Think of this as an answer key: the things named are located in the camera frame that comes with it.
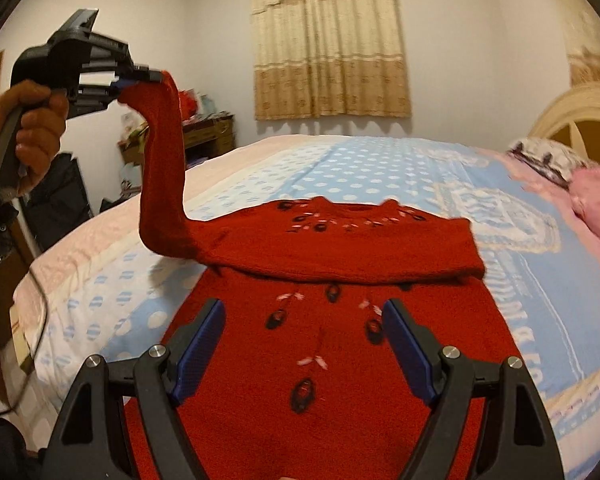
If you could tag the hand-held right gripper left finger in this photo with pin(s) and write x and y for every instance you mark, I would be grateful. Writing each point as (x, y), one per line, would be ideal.
(200, 345)

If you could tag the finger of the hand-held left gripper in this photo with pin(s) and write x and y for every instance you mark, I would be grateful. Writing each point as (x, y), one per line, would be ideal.
(147, 74)
(121, 83)

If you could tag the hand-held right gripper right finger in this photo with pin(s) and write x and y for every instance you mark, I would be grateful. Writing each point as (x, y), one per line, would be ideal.
(405, 350)

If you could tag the red knitted sweater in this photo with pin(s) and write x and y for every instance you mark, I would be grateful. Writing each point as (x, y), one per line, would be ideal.
(300, 260)

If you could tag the person's left hand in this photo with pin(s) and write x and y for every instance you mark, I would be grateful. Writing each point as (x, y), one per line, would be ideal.
(35, 125)

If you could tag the red gift bag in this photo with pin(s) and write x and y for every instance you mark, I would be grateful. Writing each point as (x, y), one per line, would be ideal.
(189, 102)

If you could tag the dark wooden desk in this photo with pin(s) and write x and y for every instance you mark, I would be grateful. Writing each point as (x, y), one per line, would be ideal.
(210, 135)

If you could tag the black bag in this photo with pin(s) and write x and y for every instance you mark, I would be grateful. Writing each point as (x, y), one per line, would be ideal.
(114, 204)

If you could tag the black folding chair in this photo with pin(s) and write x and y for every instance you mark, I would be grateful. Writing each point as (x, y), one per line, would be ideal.
(60, 200)

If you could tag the blue polka-dot blanket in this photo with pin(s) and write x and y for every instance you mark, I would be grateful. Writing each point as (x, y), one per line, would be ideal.
(380, 175)

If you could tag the beige patterned curtain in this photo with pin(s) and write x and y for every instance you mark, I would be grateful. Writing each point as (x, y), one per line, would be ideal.
(330, 60)

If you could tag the dark patterned pillow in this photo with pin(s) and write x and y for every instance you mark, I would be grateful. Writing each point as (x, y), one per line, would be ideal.
(545, 155)

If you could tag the cream bed headboard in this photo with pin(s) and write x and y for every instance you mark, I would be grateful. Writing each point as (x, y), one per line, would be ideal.
(560, 115)

